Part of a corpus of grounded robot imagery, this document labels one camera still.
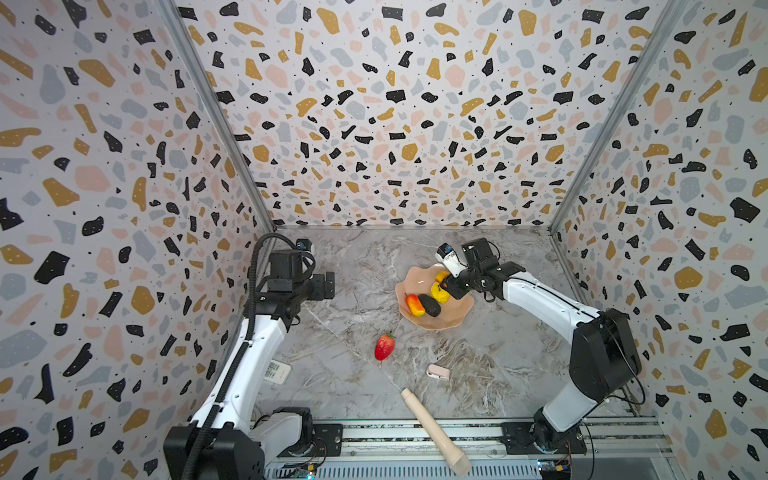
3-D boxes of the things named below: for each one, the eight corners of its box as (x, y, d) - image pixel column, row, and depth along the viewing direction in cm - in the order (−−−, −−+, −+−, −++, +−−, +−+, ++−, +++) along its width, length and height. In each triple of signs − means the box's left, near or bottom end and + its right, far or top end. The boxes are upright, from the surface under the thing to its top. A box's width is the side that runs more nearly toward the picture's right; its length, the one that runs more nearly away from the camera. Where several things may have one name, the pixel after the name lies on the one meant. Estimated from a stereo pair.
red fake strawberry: (372, 357, 90) (371, 350, 86) (383, 336, 94) (382, 329, 91) (386, 363, 89) (385, 357, 85) (396, 342, 93) (396, 335, 89)
